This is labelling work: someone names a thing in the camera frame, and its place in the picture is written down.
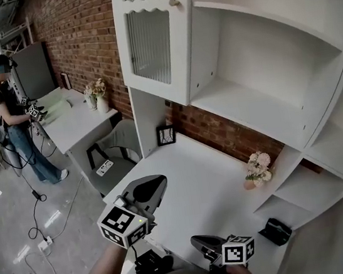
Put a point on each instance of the grey chair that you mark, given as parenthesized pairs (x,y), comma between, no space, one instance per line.
(117,137)

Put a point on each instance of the cream flower bouquet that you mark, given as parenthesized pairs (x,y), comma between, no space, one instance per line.
(96,87)

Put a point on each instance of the white metal rack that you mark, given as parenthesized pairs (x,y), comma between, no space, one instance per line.
(15,38)

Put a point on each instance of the white power strip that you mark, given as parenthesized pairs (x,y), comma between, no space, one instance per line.
(45,244)

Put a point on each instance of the pale pink flower bouquet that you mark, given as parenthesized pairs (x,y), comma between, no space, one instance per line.
(258,167)

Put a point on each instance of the pale cardboard box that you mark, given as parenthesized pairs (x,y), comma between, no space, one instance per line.
(55,106)

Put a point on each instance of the pink vase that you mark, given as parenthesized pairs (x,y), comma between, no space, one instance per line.
(249,185)

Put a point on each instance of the white shelf hutch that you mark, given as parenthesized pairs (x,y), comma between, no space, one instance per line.
(258,57)

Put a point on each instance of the white cabinet door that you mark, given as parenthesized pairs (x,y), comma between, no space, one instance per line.
(180,52)

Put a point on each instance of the small black box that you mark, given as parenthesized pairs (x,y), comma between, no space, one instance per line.
(275,232)

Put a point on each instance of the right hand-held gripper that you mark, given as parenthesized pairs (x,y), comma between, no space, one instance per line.
(238,250)

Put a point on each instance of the black waist-mounted device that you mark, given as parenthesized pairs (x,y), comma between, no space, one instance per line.
(151,264)

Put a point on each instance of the white desk with drawers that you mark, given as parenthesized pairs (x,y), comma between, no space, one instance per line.
(196,177)

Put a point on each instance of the white remote control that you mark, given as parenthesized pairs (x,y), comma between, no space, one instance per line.
(104,168)

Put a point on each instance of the black picture frame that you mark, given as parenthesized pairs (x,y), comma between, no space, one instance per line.
(166,135)

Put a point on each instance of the grey partition board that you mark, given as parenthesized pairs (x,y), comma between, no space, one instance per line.
(34,70)

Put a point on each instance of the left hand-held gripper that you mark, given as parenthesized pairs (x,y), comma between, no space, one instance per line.
(120,225)

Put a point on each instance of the brown book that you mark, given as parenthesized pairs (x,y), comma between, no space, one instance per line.
(66,81)

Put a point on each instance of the white vase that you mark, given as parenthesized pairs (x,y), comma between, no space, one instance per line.
(102,105)

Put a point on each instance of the person's left forearm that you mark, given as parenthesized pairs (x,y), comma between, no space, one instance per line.
(107,268)

